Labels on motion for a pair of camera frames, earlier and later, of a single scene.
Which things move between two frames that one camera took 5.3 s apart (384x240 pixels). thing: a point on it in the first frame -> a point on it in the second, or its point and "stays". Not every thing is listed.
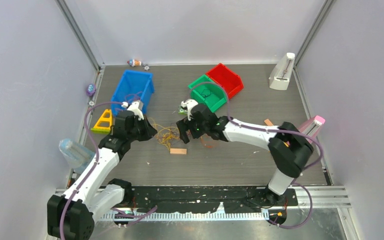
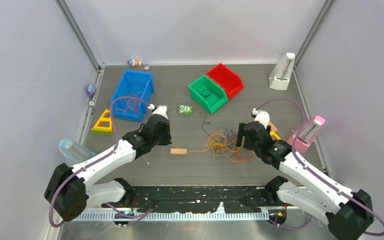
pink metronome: [312, 127] stays
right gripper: [182, 125] -> [241, 133]
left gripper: [149, 131] -> [167, 140]
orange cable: [203, 142] -> [237, 150]
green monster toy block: [182, 112] stays
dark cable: [203, 91] stays
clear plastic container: [76, 155] stays
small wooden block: [178, 151] stays
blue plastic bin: [133, 86] stays
